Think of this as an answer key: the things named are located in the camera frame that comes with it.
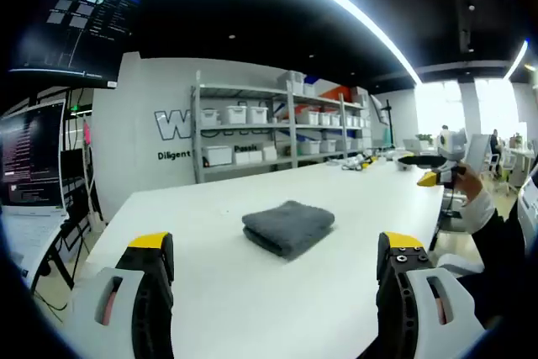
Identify grey metal shelving unit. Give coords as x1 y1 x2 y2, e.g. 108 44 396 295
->
191 71 373 183

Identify row of white storage boxes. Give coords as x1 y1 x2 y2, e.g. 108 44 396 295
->
200 71 373 166

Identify white yellow devices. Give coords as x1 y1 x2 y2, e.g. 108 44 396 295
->
341 156 380 172

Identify small black monitor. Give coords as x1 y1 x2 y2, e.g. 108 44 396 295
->
61 147 90 193

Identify grey towel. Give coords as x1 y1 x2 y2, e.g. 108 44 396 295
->
241 200 336 261

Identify black tripod stand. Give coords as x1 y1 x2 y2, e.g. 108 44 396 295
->
380 99 397 150

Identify overhead dark monitor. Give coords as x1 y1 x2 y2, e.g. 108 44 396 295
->
8 0 145 90

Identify white office chair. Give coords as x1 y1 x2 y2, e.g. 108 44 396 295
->
428 190 484 276

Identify person's right hand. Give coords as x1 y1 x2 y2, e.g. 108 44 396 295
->
451 163 484 204

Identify person's dark clothing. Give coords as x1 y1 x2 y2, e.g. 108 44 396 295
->
456 203 538 330

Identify ceiling light strip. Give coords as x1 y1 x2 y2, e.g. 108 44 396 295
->
506 39 530 81
94 0 424 85

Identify desk monitor with text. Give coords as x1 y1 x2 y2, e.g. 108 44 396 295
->
0 100 68 217

